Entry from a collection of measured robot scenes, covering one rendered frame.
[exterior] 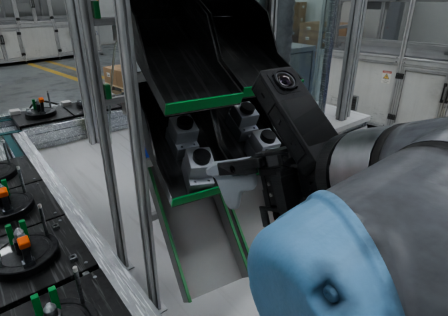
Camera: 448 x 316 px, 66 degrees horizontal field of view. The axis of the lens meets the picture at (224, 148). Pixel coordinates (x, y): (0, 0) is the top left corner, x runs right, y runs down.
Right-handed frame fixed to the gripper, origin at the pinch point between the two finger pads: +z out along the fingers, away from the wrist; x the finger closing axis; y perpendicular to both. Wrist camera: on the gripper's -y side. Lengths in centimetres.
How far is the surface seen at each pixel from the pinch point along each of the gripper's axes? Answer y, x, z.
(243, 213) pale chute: 14.0, 12.8, 27.3
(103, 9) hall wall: -491, 213, 1095
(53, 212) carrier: 7, -25, 65
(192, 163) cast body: -0.3, -2.2, 12.2
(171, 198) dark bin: 4.7, -6.5, 13.7
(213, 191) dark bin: 5.5, 1.1, 13.7
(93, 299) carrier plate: 22.3, -20.6, 32.3
